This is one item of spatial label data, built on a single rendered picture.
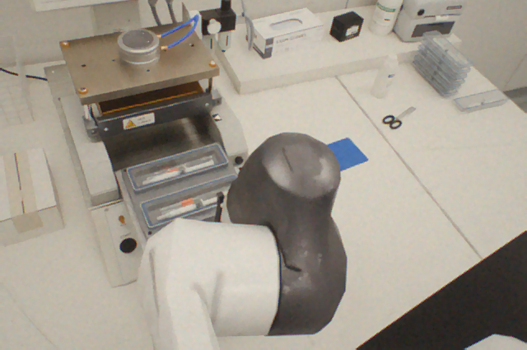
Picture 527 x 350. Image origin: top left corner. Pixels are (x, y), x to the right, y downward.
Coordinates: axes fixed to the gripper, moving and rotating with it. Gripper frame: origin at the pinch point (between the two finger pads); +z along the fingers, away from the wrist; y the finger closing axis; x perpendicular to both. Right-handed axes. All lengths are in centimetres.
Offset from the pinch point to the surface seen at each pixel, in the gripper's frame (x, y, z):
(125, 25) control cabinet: 2, -57, 16
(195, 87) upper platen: 9.2, -34.7, 9.5
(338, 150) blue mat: 50, -20, 37
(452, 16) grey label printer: 111, -51, 33
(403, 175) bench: 62, -6, 32
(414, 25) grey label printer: 98, -53, 37
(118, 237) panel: -13.2, -13.0, 22.9
